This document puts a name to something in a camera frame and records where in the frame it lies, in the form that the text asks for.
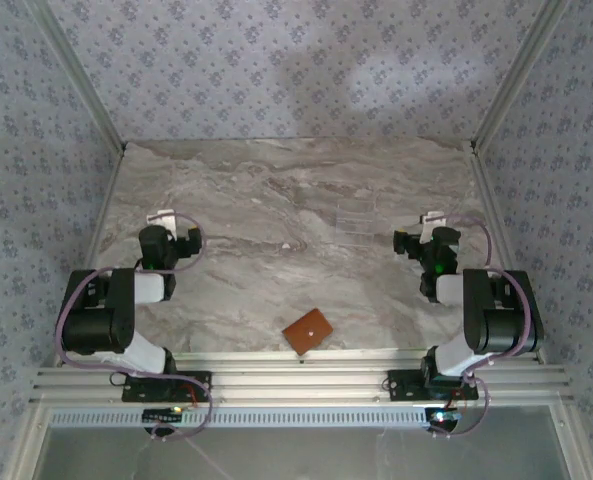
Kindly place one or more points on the clear acrylic card stand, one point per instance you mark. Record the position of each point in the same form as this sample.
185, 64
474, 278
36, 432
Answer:
356, 225

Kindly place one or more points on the brown leather card holder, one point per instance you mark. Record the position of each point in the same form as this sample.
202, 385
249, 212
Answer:
308, 331

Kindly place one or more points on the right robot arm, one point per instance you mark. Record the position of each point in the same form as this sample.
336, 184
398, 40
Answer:
501, 325

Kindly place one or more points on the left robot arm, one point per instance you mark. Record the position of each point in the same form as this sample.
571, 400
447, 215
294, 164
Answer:
96, 325

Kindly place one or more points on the black controller board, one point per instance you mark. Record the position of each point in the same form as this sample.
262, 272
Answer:
158, 415
441, 417

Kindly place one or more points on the grey metal sheet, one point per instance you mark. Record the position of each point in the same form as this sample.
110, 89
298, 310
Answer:
301, 455

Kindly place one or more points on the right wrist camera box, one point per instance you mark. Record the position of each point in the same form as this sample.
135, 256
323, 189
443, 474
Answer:
432, 220

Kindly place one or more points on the aluminium table side rail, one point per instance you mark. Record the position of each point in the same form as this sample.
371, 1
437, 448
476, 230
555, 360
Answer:
92, 247
495, 210

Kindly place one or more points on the aluminium table edge rail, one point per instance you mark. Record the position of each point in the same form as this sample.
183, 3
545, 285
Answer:
276, 356

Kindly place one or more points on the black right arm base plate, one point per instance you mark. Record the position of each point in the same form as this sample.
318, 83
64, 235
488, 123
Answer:
401, 390

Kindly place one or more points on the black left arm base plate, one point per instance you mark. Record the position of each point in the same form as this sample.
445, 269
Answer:
136, 392

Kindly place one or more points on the wide aluminium base rail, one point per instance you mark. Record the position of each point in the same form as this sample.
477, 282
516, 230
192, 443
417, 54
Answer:
296, 385

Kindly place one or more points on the aluminium corner post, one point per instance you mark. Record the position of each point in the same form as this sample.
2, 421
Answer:
518, 75
84, 82

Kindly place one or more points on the aluminium frame leg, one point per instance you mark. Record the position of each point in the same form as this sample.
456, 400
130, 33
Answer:
571, 445
28, 445

